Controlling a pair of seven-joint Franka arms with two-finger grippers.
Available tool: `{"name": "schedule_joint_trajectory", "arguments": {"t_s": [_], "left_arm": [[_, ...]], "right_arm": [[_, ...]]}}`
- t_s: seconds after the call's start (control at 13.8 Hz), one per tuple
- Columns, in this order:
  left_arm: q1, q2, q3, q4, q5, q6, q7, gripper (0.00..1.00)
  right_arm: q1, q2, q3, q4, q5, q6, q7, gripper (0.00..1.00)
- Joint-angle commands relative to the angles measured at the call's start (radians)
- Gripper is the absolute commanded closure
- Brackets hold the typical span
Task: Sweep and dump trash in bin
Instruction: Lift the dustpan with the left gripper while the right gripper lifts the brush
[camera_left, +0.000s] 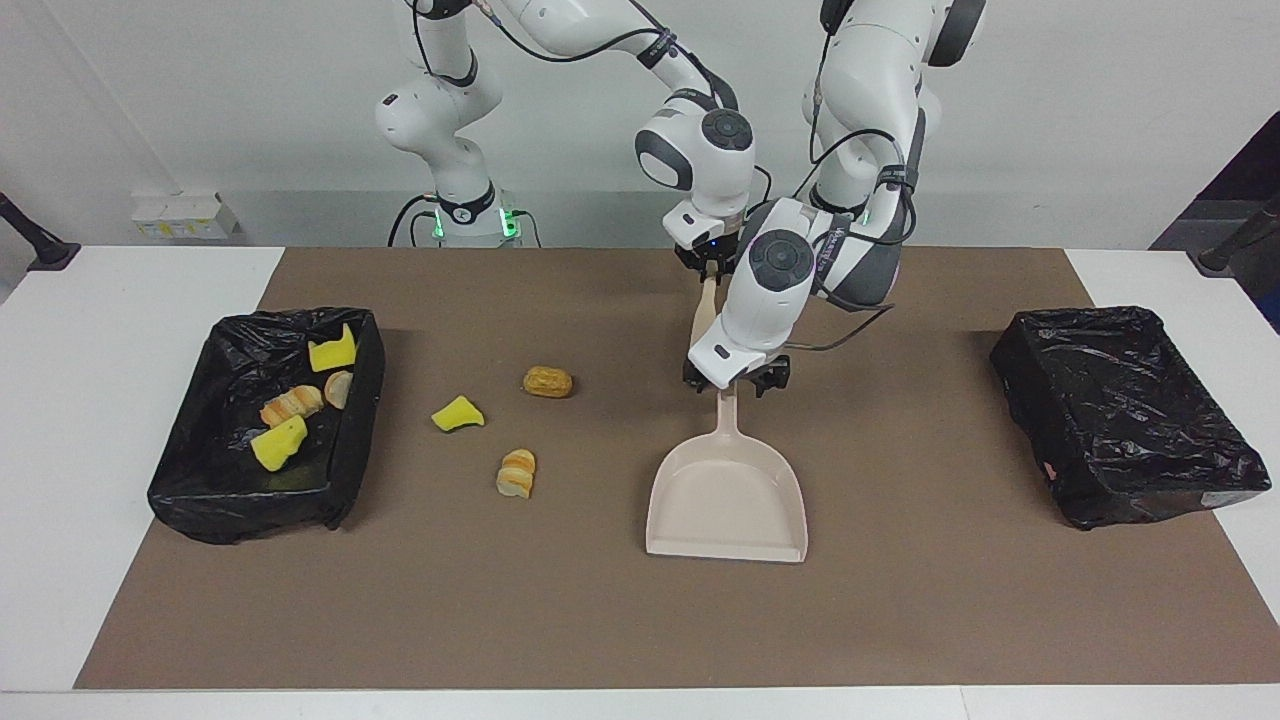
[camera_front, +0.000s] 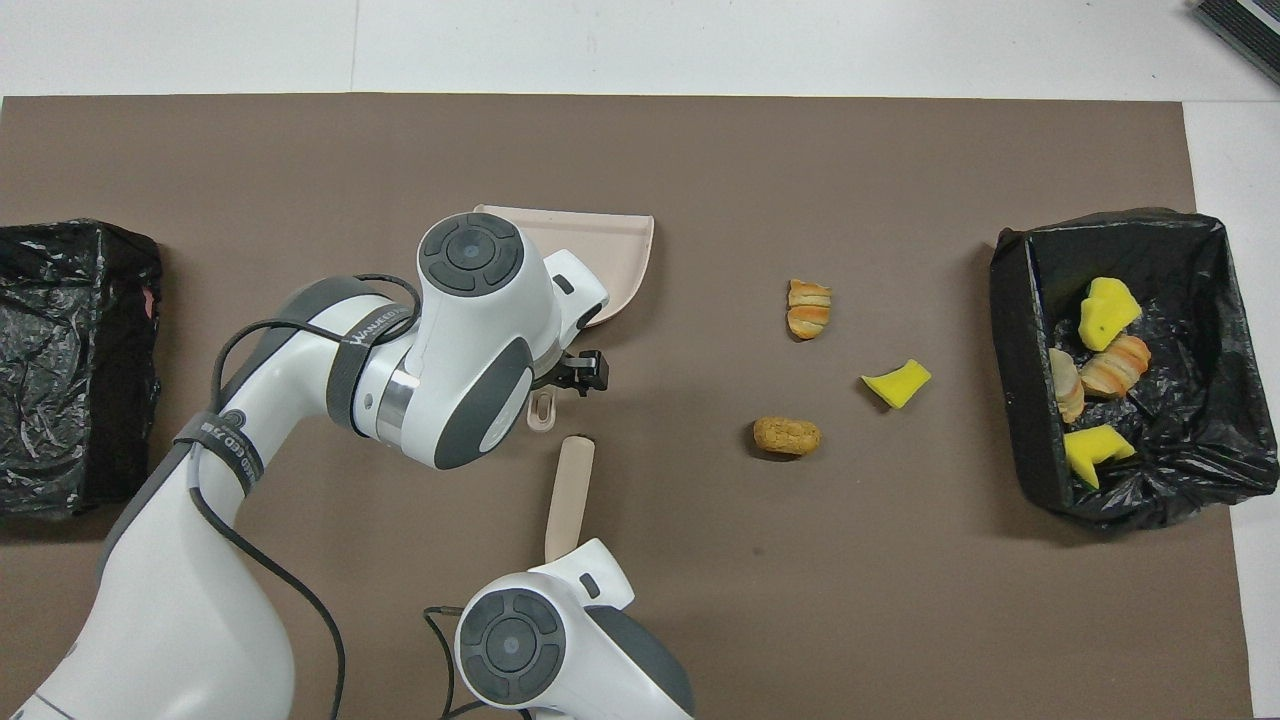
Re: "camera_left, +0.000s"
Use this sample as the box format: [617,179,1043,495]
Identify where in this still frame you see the beige hand brush black bristles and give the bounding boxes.
[688,275,723,351]

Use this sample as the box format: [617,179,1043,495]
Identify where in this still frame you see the beige plastic dustpan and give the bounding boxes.
[645,385,809,564]

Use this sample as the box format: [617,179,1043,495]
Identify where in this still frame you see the small striped bread roll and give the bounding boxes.
[495,448,538,499]

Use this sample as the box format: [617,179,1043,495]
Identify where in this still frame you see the yellow sponge wedge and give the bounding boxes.
[431,395,487,433]

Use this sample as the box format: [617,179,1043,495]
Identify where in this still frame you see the yellow sponge chunk with dot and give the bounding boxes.
[307,323,358,373]

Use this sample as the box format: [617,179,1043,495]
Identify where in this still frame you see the large striped bread chunk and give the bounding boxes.
[260,384,325,428]

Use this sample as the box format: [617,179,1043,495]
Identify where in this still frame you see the green and yellow sponge piece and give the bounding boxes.
[250,414,309,473]

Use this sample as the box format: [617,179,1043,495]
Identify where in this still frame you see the black bag lined bin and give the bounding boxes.
[989,305,1273,531]
[147,307,387,546]

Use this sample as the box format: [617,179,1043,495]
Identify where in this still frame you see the brown paper table mat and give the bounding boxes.
[75,247,1280,691]

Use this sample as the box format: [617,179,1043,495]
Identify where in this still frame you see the black stand pole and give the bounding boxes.
[0,192,81,273]
[1198,197,1280,276]

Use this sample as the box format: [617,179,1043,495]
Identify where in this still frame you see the dark background panel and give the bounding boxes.
[1150,112,1280,251]

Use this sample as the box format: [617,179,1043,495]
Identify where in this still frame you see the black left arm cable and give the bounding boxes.
[785,0,921,353]

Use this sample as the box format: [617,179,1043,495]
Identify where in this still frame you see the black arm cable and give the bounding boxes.
[785,0,921,353]
[410,0,771,201]

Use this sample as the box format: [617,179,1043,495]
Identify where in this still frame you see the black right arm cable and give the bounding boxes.
[410,0,771,201]

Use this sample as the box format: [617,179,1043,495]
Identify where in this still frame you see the white wall power box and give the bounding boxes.
[132,193,241,241]

